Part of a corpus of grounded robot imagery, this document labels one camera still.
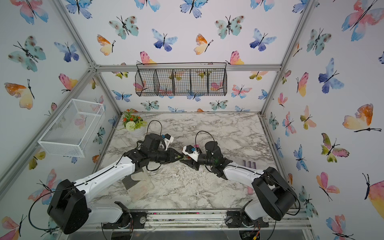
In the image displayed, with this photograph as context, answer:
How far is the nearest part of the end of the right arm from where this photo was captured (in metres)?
0.64

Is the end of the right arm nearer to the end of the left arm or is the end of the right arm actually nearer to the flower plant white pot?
the end of the left arm

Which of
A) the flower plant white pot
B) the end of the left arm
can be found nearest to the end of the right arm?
the end of the left arm
